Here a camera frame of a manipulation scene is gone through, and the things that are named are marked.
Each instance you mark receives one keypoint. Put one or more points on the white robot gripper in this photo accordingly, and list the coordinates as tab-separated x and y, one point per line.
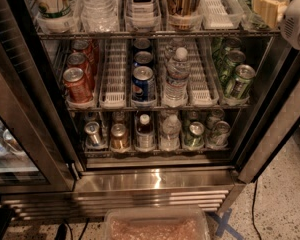
297	21

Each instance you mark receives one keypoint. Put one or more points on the empty white tray top shelf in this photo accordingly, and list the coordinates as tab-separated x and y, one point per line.
221	14

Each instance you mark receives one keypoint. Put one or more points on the back green soda can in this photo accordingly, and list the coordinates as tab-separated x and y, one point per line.
221	46

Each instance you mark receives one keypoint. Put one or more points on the green soda can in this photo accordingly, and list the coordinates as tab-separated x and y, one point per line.
221	46
240	82
230	61

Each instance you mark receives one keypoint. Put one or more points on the middle green soda can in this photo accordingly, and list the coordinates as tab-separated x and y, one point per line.
230	61

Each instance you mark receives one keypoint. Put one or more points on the front green soda can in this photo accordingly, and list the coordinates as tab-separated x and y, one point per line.
240	82

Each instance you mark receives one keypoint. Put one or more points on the open fridge door right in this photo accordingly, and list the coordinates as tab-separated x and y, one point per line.
284	121

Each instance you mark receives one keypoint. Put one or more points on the water bottle middle shelf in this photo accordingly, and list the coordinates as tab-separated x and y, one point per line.
177	75

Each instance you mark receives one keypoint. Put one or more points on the stainless steel fridge cabinet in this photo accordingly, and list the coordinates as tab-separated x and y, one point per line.
206	177

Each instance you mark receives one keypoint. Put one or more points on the back blue pepsi can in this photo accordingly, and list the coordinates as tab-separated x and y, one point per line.
142	44

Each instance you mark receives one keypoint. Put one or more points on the blue pepsi can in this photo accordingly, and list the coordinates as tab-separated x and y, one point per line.
142	44
143	58
143	84

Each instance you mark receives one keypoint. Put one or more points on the middle blue pepsi can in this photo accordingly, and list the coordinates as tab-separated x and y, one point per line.
143	58

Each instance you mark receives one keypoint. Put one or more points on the pale green can bottom shelf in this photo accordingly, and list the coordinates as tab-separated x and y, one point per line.
219	134

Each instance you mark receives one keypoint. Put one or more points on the front blue pepsi can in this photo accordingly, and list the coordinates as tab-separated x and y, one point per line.
143	84

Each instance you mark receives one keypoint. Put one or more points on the water bottle bottom shelf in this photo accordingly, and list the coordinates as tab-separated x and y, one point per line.
169	136

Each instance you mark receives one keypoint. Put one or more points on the clear water bottle top shelf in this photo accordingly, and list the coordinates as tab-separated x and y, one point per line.
99	16

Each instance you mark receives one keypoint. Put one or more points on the dark tea bottle bottom shelf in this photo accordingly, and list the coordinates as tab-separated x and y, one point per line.
145	132

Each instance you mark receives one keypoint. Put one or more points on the back red soda can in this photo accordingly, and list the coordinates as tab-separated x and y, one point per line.
87	47

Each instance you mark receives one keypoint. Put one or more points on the red soda can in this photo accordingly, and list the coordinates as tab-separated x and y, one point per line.
87	47
77	85
80	60

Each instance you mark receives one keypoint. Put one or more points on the bronze can bottom shelf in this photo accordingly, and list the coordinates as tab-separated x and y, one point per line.
119	136

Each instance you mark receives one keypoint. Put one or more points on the middle red soda can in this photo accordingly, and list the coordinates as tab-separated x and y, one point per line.
80	60

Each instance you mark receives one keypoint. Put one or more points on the front red soda can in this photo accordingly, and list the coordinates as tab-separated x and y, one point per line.
77	85

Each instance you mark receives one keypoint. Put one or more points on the silver can bottom shelf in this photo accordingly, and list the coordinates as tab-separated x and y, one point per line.
92	129

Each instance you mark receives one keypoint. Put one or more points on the white green tall can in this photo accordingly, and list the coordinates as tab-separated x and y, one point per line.
53	0

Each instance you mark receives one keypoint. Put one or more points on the glass fridge door left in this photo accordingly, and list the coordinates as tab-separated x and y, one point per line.
31	108

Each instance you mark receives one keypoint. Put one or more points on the empty white tray middle right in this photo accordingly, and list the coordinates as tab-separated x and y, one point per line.
201	87

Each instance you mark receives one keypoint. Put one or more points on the tea bottle white label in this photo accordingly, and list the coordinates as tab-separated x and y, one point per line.
142	8

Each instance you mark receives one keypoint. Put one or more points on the empty white tray middle left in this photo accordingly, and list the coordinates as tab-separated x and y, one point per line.
113	85

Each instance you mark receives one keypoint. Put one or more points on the blue tape cross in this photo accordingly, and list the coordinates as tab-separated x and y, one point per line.
223	226

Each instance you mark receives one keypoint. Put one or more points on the clear plastic bin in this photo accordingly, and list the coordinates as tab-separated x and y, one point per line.
156	223

